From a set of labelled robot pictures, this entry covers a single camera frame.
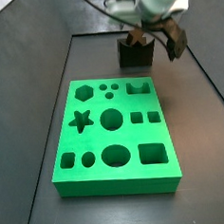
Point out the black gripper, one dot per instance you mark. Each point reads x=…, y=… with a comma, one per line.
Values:
x=168, y=33

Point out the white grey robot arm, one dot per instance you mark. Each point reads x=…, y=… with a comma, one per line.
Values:
x=157, y=15

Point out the black curved fixture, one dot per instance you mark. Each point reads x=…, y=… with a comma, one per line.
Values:
x=130, y=56

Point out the green foam shape board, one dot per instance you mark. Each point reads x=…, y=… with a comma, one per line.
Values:
x=114, y=140

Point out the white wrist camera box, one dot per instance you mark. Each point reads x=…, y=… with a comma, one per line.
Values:
x=124, y=10

